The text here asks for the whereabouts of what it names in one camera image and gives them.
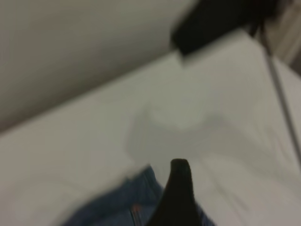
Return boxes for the blue denim pants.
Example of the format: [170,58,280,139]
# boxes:
[68,164,214,226]

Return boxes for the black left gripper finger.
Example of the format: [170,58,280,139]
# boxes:
[150,159,198,226]

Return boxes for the black braided cable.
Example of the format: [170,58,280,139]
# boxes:
[257,23,301,153]

